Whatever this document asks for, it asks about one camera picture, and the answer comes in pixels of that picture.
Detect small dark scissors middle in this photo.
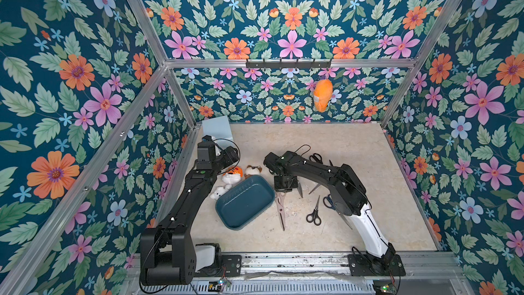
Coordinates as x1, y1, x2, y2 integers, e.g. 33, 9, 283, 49
308, 184, 322, 195

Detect blue handled scissors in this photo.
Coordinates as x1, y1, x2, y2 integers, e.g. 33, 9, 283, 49
323, 195, 353, 229

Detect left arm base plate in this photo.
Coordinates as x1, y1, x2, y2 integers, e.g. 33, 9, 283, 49
196, 255, 242, 278

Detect tiger plush toy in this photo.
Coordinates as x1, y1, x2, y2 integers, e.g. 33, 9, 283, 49
222, 167, 244, 185

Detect light blue box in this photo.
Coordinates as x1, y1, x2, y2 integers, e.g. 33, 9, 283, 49
202, 116, 233, 149

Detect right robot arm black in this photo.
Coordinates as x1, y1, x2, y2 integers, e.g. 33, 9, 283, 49
263, 151, 396, 273

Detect teal storage box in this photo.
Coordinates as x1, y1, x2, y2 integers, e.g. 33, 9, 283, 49
215, 175, 276, 231

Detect small black scissors bottom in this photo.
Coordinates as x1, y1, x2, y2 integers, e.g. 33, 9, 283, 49
306, 197, 322, 226

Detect black hook rail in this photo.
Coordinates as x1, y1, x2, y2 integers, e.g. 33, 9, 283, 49
245, 59, 332, 70

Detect brown white plush toy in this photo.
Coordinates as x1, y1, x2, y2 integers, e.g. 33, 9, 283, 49
244, 165, 263, 179

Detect beige kitchen scissors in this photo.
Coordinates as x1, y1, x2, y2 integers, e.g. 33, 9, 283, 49
297, 180, 304, 198

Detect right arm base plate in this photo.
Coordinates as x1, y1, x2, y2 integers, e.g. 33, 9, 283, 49
347, 253, 406, 277

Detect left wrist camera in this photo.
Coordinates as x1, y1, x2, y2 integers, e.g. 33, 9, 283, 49
197, 135, 216, 162

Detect black scissors top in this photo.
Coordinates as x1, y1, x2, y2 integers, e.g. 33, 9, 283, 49
309, 153, 323, 165

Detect pink scissors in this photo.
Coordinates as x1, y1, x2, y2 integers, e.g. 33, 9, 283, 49
276, 192, 286, 231

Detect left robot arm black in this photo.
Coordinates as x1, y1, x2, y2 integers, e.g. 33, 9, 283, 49
139, 136, 240, 286

